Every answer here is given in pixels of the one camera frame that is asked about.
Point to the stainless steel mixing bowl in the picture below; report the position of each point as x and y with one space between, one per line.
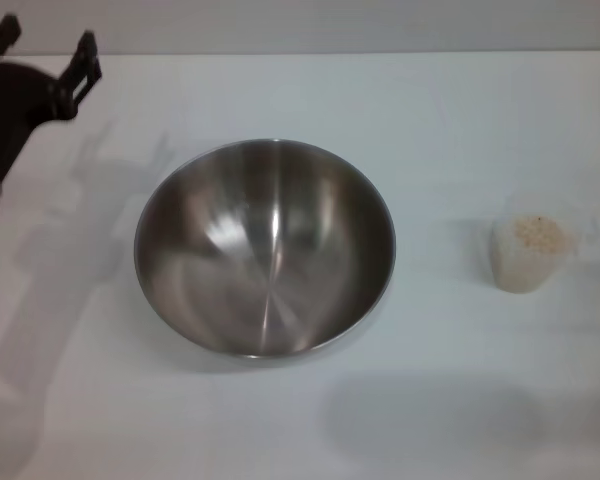
260 250

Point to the white rice grains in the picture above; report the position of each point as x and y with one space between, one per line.
535 235

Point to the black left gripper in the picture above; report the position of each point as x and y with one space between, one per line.
10 110

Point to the clear plastic measuring cup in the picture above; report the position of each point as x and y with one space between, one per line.
517 272

